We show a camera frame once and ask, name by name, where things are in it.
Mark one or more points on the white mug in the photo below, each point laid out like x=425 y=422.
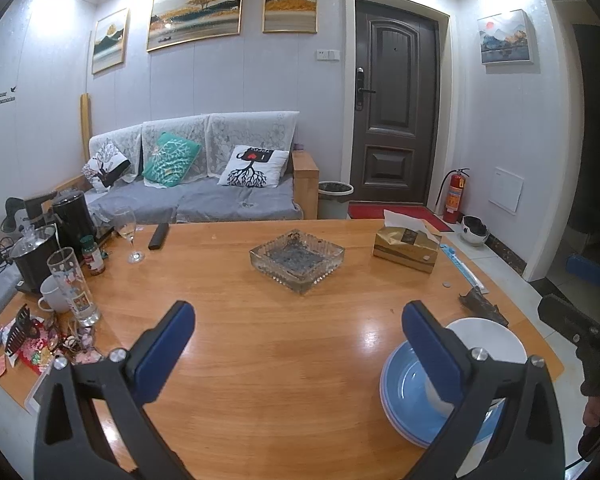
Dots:
x=55 y=295

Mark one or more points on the steel pot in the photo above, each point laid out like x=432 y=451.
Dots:
x=32 y=260

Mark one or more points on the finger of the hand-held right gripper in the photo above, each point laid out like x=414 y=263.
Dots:
x=567 y=317

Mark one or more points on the glass ashtray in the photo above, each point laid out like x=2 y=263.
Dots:
x=297 y=260

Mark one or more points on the blue plate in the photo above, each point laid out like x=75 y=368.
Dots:
x=405 y=390

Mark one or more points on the blue object on floor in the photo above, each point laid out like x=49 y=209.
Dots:
x=587 y=270

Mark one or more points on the teal leaf print cushion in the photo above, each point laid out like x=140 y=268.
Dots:
x=172 y=157

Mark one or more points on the grey trash bin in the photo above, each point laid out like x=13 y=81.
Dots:
x=335 y=202

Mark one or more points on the small mountain painting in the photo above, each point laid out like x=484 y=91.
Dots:
x=110 y=42

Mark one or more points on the green lid spice jar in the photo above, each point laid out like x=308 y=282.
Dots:
x=94 y=257

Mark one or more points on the black plastic bag roll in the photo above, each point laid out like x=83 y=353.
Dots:
x=485 y=307

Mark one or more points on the white wall panel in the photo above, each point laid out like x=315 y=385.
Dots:
x=506 y=191

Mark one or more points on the black electric kettle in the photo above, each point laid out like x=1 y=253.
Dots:
x=72 y=222

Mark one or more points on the medium golden hill painting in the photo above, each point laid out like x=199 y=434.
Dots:
x=290 y=2

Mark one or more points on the white tree print cushion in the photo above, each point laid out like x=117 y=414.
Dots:
x=252 y=167

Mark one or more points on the red paper packet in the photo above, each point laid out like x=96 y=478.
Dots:
x=35 y=360

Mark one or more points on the red fire extinguisher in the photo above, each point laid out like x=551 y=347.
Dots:
x=454 y=200

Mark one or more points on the white black branch print cushion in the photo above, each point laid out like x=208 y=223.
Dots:
x=105 y=165

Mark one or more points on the grey sofa with lace cover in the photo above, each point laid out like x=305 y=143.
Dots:
x=215 y=205

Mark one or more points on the large white bowl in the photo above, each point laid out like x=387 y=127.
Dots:
x=490 y=337

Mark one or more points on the white light switch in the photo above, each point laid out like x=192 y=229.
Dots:
x=328 y=55

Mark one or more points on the tall printed drinking glass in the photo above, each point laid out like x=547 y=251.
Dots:
x=72 y=285

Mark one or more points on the black remote control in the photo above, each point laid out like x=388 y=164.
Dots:
x=158 y=236

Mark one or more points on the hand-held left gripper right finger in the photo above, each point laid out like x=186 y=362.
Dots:
x=432 y=355

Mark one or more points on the yellow wooden plank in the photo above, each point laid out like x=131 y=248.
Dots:
x=85 y=125

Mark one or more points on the red doormat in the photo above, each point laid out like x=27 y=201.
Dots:
x=380 y=211

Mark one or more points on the black hair clip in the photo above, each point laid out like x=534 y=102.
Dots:
x=20 y=332

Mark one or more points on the blue white long packet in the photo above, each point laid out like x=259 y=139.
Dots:
x=462 y=267

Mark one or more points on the dark brown door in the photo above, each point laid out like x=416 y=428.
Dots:
x=395 y=110

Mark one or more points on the white black helmet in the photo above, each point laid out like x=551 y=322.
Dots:
x=475 y=232

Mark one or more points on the blue mountain canvas painting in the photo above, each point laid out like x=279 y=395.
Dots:
x=505 y=37

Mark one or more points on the wine glass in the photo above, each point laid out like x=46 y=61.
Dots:
x=127 y=225

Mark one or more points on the large golden tree painting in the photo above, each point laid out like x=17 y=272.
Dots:
x=195 y=15

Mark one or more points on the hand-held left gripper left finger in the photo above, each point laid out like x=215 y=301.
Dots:
x=165 y=345

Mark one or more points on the gold tissue box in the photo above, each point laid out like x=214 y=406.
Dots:
x=405 y=250

